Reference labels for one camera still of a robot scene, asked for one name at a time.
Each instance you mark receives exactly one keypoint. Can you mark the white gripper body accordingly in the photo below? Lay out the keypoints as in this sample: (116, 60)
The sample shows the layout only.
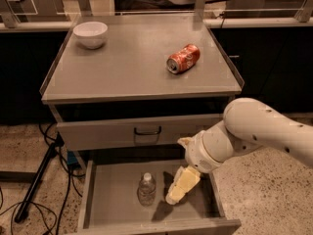
(197, 155)

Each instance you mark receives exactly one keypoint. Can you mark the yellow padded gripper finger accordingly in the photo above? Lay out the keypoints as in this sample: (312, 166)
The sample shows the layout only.
(185, 179)
(184, 142)

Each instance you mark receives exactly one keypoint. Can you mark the clear plastic water bottle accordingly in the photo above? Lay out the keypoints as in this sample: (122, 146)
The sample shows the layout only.
(147, 190)

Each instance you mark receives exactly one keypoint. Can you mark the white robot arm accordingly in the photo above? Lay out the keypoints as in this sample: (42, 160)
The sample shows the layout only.
(246, 125)

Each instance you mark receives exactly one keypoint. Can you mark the grey top drawer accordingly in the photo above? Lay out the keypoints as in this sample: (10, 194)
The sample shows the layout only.
(118, 133)

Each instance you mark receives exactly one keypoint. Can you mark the grey open middle drawer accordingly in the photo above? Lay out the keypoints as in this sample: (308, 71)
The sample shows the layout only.
(110, 205)

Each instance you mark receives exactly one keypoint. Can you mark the grey drawer cabinet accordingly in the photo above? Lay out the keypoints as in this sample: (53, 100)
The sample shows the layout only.
(128, 77)

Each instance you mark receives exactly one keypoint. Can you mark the red soda can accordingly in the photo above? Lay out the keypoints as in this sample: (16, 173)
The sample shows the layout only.
(184, 59)

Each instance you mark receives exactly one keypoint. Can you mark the white ceramic bowl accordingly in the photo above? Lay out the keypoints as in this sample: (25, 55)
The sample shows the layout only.
(91, 35)

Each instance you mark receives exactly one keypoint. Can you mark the black metal stand leg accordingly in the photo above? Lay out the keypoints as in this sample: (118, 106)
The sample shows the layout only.
(50, 154)

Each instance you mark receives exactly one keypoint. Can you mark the clear acrylic barrier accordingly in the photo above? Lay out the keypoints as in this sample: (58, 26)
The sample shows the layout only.
(13, 13)

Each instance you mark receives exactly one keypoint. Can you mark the black drawer handle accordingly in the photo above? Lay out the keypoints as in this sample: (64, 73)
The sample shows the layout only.
(138, 132)

